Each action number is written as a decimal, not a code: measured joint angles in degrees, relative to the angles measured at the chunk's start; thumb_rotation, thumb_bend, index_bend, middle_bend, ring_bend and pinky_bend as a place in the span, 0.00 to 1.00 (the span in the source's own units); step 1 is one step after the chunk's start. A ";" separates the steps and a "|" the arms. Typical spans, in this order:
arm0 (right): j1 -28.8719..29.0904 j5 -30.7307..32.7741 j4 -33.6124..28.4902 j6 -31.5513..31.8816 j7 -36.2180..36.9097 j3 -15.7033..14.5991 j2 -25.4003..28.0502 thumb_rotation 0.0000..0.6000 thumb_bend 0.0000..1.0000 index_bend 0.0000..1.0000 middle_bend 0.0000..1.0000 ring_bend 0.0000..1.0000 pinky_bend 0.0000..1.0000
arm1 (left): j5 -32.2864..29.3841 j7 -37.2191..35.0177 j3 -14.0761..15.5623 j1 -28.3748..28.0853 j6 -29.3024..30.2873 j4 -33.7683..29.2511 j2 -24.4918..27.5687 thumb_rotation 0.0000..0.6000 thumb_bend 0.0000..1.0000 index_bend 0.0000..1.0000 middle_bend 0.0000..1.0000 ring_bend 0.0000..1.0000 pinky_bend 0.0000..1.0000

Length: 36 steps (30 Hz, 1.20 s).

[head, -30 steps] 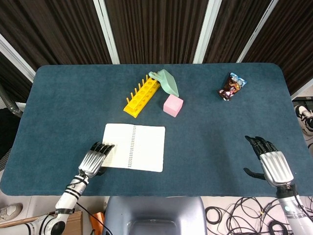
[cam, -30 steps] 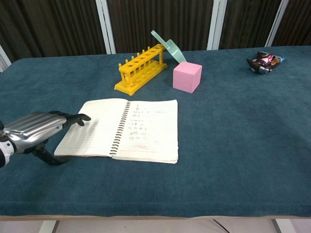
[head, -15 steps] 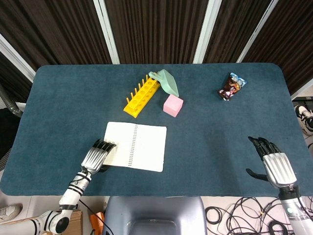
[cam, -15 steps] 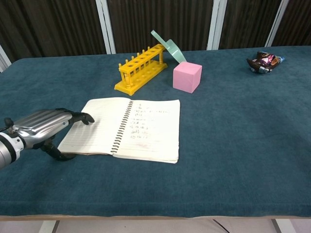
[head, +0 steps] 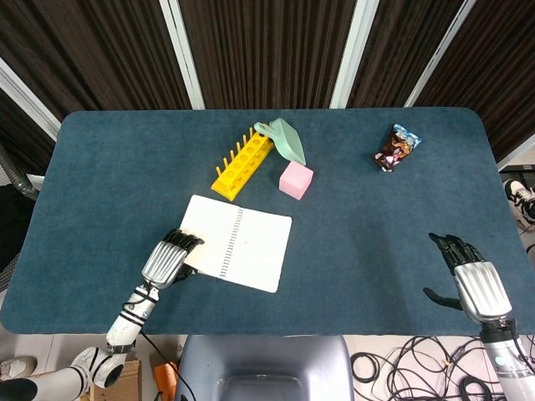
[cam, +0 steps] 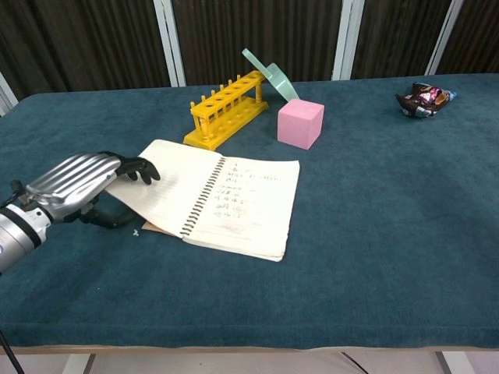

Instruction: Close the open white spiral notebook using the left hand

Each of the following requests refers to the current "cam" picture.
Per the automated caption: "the green plastic scoop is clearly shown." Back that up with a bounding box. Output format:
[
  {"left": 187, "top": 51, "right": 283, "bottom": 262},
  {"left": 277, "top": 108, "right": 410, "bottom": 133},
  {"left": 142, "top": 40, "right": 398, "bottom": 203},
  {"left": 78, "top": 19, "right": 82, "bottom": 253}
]
[{"left": 241, "top": 48, "right": 300, "bottom": 101}]

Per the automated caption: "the white frame post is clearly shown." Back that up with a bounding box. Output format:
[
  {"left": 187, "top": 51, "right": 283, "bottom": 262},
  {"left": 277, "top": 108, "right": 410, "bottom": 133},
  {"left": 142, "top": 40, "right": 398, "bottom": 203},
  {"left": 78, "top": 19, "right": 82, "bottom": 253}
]
[
  {"left": 152, "top": 0, "right": 187, "bottom": 87},
  {"left": 423, "top": 0, "right": 465, "bottom": 76},
  {"left": 331, "top": 0, "right": 365, "bottom": 81},
  {"left": 0, "top": 71, "right": 19, "bottom": 117}
]

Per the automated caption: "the crumpled snack wrapper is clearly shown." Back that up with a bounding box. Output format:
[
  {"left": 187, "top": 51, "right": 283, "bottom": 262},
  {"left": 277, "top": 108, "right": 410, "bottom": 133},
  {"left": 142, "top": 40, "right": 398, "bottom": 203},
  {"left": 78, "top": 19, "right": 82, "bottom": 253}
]
[{"left": 395, "top": 82, "right": 460, "bottom": 119}]

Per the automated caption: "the spiral notebook with brown cover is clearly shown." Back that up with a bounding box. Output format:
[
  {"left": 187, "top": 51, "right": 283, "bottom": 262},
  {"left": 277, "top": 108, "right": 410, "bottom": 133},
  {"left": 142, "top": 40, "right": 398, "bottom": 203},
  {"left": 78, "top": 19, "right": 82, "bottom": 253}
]
[{"left": 105, "top": 139, "right": 302, "bottom": 263}]

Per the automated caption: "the yellow test tube rack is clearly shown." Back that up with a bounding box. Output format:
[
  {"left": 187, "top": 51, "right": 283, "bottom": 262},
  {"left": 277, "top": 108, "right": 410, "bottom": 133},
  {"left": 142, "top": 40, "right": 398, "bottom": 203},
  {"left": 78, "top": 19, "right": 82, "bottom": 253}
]
[{"left": 182, "top": 70, "right": 271, "bottom": 152}]

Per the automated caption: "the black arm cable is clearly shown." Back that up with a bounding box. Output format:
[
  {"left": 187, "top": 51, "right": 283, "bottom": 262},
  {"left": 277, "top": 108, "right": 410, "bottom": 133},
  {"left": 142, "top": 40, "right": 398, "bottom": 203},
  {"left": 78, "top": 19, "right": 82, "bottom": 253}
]
[{"left": 0, "top": 329, "right": 23, "bottom": 374}]

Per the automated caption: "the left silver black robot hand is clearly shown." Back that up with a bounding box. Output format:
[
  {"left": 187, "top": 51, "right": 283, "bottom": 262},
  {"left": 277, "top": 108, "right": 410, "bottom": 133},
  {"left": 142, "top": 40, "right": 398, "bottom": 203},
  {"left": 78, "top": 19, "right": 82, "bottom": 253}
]
[{"left": 25, "top": 150, "right": 161, "bottom": 229}]

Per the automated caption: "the pink foam cube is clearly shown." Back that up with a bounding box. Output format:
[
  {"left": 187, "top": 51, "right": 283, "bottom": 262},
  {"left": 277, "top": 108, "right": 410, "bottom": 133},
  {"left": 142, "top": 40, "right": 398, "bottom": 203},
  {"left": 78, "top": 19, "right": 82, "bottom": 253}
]
[{"left": 277, "top": 98, "right": 326, "bottom": 150}]

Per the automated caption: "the teal tablecloth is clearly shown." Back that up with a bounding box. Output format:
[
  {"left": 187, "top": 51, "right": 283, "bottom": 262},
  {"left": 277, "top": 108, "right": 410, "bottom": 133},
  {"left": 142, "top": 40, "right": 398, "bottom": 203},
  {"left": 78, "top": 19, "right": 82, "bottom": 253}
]
[{"left": 0, "top": 73, "right": 499, "bottom": 348}]

